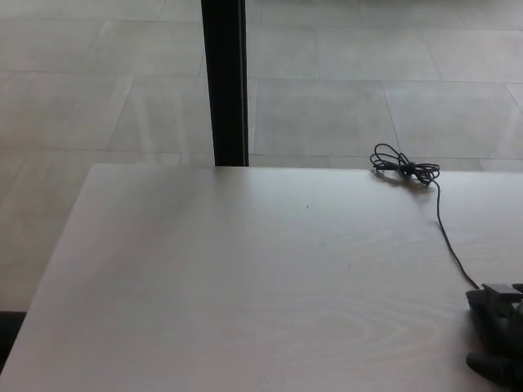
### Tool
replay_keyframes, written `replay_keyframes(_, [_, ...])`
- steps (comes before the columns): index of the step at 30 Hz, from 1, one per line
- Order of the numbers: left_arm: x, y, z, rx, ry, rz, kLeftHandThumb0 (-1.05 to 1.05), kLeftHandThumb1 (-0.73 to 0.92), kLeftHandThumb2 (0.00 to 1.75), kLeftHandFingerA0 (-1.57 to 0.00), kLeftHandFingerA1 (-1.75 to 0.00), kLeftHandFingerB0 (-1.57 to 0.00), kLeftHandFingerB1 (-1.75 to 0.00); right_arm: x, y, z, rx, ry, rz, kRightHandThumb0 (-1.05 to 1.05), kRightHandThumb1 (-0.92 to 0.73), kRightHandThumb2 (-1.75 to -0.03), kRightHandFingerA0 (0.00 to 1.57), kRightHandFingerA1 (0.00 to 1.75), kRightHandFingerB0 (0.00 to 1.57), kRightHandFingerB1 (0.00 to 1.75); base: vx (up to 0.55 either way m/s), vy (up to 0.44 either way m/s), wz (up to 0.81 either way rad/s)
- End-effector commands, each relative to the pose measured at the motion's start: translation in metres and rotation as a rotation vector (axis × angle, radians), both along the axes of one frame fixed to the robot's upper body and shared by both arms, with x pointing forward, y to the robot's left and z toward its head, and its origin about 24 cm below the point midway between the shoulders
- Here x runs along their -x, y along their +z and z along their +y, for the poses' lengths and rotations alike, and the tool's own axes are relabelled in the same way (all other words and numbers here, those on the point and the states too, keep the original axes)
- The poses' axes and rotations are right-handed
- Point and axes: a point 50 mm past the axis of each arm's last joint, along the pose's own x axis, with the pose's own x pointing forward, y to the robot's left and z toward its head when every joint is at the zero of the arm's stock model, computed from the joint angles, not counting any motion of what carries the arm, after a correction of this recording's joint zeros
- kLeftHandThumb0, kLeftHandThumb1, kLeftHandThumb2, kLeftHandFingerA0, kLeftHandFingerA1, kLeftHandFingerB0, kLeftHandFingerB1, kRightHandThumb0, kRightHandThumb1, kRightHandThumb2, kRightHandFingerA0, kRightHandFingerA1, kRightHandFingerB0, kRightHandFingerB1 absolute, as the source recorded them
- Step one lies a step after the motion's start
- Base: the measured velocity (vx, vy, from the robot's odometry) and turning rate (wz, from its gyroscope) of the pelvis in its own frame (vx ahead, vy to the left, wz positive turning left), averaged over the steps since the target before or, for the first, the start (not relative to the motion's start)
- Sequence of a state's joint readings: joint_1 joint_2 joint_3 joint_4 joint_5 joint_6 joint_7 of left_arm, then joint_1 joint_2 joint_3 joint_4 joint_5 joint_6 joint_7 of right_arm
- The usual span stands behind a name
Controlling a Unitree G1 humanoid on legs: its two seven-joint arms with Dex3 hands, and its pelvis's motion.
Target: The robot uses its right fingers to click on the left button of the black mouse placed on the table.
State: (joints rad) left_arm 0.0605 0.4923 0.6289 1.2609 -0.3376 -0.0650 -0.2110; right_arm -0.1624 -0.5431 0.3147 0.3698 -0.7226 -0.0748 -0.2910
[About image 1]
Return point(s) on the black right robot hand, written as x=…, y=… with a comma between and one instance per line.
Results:
x=506, y=326

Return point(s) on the black vertical post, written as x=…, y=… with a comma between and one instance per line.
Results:
x=226, y=81

